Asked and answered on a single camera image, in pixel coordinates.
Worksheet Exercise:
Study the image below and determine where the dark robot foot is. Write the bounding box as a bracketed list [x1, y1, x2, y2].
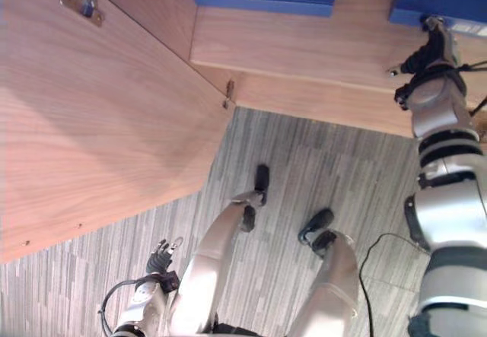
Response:
[239, 164, 272, 234]
[297, 208, 336, 255]

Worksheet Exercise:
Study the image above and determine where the wooden cabinet door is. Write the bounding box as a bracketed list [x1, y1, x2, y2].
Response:
[0, 0, 237, 265]

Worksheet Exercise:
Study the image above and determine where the silver robot right leg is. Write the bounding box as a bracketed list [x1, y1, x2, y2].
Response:
[287, 229, 361, 337]

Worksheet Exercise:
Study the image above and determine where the black cable on floor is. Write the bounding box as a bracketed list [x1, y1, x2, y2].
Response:
[358, 232, 431, 337]

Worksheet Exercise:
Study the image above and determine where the dark robot left foot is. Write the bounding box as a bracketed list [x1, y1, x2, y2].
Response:
[239, 164, 272, 234]

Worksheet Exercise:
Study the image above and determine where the small metal cabinet hinge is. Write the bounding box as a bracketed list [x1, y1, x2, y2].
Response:
[221, 79, 237, 110]

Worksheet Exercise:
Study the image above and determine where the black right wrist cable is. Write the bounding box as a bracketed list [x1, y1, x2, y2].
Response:
[454, 59, 487, 118]

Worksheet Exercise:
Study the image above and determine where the wooden cabinet body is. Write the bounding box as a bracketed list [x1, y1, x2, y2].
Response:
[85, 0, 487, 140]

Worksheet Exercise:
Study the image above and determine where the dark robot right foot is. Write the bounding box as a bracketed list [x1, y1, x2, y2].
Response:
[297, 208, 336, 255]

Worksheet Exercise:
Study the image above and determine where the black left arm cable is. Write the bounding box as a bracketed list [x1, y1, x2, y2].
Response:
[96, 278, 138, 335]

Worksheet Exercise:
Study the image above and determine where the metal hinge plate on door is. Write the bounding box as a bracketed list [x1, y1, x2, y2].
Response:
[59, 0, 106, 28]

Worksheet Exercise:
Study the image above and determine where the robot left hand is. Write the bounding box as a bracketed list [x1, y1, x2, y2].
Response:
[146, 237, 186, 276]

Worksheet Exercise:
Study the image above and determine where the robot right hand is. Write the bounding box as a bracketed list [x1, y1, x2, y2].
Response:
[387, 15, 462, 78]

